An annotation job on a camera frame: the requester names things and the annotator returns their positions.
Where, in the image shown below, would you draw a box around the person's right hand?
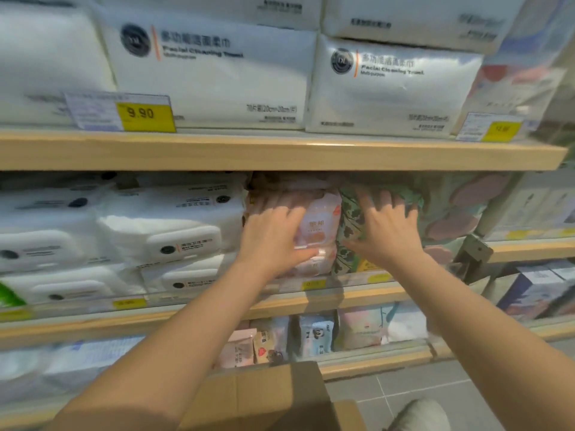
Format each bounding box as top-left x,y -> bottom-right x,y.
343,189 -> 426,270

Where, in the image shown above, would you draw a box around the person's left hand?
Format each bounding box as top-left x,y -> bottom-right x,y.
236,204 -> 320,283

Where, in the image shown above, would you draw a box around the green patterned wipes packet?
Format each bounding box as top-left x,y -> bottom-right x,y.
334,185 -> 426,275

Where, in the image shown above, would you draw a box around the pink wipes packet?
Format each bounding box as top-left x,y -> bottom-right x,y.
245,188 -> 343,280

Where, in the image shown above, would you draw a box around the person's left forearm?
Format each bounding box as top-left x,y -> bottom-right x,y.
47,260 -> 280,431

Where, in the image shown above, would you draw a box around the person's right forearm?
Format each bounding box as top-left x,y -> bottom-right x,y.
390,252 -> 575,431

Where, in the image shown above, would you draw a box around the pastel pack with pink ovals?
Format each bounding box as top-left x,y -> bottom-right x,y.
403,172 -> 514,266

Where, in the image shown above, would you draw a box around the blue panda wipes packet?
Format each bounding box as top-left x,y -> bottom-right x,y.
298,313 -> 336,358

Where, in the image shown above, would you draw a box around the pastel pink green pack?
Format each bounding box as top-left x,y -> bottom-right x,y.
334,305 -> 390,351

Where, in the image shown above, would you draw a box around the beige packet with red heart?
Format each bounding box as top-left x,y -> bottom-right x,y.
253,316 -> 290,365

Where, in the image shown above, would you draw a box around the white facial towel pack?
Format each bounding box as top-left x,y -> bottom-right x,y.
305,33 -> 484,140
92,0 -> 325,32
95,6 -> 318,131
321,0 -> 530,55
0,3 -> 116,127

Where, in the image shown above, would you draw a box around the white and yellow price tag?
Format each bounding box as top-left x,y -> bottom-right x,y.
456,112 -> 525,143
64,91 -> 177,133

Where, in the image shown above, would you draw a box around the small pink packet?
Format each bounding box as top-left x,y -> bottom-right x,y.
219,329 -> 258,369

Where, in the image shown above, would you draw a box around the purple and white box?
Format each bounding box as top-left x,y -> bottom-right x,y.
496,259 -> 575,322

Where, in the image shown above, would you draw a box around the brown cardboard box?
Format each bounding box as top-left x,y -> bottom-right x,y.
179,361 -> 367,431

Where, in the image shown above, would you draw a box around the pastel printed tissue pack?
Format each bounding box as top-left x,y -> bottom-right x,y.
453,0 -> 569,140

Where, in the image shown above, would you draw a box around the stack of white wipe packets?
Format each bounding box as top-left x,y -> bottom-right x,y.
0,171 -> 249,306

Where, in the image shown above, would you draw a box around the person's leg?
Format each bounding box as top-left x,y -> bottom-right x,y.
388,397 -> 451,431

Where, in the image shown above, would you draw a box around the white and blue tissue pack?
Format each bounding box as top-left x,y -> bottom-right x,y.
0,335 -> 146,402

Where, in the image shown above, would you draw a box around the grey metal shelf bracket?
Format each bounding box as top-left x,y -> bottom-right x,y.
451,233 -> 495,284

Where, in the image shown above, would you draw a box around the pale boxed goods behind rail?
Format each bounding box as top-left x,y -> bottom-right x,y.
484,169 -> 575,241

